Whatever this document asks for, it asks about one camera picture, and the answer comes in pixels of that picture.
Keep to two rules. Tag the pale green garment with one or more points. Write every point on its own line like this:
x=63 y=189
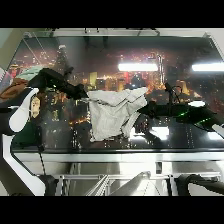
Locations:
x=30 y=73

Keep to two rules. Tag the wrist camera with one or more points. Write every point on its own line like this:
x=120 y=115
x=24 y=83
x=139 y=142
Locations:
x=69 y=72
x=168 y=90

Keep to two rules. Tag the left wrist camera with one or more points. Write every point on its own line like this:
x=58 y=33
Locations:
x=69 y=72

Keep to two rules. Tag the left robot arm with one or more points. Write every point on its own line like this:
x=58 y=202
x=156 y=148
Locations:
x=20 y=115

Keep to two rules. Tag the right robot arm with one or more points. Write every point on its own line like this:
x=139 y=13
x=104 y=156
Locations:
x=196 y=116

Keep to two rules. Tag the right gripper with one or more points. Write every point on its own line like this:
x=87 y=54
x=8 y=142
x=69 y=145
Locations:
x=148 y=110

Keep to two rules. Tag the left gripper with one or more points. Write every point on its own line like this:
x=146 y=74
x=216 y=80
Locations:
x=80 y=92

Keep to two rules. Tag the brown garment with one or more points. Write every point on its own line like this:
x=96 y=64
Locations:
x=13 y=89

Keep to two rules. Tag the silver frame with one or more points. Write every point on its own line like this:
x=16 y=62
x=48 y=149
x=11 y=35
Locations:
x=133 y=186

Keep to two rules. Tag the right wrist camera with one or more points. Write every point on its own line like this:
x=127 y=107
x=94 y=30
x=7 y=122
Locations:
x=168 y=90

